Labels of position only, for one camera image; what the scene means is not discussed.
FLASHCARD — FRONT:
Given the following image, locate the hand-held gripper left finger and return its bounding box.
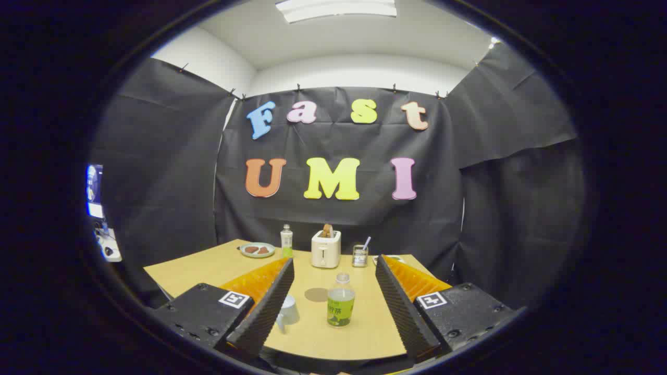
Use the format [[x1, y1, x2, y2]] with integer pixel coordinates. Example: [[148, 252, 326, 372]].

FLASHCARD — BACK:
[[151, 257, 295, 360]]

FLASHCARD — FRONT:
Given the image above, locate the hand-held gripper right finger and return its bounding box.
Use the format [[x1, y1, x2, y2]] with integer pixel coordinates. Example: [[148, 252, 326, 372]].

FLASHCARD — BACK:
[[375, 254, 523, 363]]

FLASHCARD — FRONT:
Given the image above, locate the white cup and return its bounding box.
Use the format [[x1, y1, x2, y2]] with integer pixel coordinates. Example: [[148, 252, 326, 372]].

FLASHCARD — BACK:
[[275, 295, 300, 334]]

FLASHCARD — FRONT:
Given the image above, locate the green label juice bottle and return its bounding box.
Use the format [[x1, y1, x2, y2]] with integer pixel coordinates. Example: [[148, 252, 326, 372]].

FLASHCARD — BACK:
[[327, 272, 356, 328]]

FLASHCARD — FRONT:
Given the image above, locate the pale green plate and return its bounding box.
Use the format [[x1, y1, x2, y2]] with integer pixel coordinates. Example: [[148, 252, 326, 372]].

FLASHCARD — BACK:
[[239, 242, 276, 259]]

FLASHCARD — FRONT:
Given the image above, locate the wooden table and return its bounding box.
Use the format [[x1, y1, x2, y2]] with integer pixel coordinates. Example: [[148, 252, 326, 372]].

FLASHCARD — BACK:
[[143, 239, 454, 361]]

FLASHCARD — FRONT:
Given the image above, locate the white toaster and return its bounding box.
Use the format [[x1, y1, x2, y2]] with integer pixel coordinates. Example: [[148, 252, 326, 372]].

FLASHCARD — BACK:
[[311, 230, 342, 269]]

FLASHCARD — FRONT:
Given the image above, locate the black backdrop cloth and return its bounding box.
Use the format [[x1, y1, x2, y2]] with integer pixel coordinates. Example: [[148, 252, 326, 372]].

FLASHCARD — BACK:
[[89, 42, 587, 313]]

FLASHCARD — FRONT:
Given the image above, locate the lit monitor screen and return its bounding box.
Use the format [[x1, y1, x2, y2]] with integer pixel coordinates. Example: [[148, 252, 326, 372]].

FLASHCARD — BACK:
[[86, 164, 105, 219]]

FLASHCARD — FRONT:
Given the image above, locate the ceiling light panel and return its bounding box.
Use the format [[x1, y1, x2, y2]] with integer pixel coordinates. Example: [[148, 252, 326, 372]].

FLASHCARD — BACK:
[[275, 0, 398, 24]]

